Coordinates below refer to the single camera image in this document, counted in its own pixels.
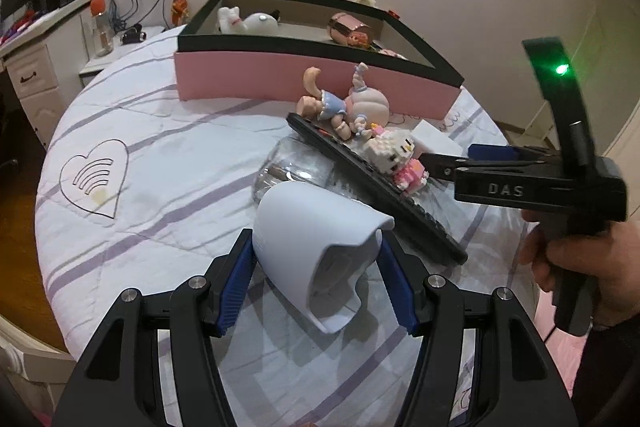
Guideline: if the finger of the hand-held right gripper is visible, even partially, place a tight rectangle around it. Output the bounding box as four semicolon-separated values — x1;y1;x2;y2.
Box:
468;145;566;164
418;151;466;180

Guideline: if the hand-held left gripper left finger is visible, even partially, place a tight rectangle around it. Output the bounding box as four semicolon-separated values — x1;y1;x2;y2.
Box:
60;228;259;427

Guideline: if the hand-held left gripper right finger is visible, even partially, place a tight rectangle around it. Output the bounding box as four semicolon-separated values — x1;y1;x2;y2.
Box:
375;240;576;427

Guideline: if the pink white block cat figure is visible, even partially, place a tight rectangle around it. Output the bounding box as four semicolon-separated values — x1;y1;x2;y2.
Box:
359;126;430;194

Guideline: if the white plastic holder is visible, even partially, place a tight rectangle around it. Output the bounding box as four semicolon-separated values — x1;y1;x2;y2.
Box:
252;184;396;336

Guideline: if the rose gold metallic case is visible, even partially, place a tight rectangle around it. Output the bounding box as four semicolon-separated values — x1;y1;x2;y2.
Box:
327;12;372;43

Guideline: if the pink box with black rim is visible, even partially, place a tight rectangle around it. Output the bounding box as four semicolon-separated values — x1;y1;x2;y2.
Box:
174;0;465;120

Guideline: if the white astronaut figure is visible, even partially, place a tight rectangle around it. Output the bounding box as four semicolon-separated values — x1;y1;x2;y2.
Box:
217;5;281;37

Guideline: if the person's right forearm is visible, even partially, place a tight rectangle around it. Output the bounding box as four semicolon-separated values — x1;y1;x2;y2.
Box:
574;316;640;427

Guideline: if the person's right hand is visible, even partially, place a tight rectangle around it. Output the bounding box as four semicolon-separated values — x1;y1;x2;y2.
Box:
520;212;640;333

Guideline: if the small white box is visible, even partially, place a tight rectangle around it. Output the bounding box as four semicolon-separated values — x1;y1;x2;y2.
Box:
414;119;462;154

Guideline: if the black remote control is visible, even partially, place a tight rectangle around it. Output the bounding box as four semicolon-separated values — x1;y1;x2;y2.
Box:
285;111;469;266

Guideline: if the baby doll figure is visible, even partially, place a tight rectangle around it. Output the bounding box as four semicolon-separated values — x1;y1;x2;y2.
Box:
297;62;391;140

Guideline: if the round table with striped cloth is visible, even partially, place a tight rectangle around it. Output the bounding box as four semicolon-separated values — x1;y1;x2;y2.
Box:
34;26;539;427

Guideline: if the pink blanket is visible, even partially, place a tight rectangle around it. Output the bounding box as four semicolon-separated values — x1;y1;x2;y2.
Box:
530;287;586;408

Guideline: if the white nightstand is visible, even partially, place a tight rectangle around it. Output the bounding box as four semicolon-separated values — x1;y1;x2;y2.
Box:
79;24;167;84

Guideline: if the small black device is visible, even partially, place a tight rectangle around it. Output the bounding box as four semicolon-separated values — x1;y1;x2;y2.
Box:
121;24;147;46

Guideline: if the orange figurine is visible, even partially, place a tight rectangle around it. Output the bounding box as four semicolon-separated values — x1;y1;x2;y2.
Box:
169;0;194;28

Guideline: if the clear bottle with orange cap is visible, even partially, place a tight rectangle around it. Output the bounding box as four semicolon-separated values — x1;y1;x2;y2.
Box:
89;0;115;57

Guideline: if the white desk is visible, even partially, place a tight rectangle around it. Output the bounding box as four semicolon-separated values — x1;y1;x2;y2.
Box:
0;0;114;148

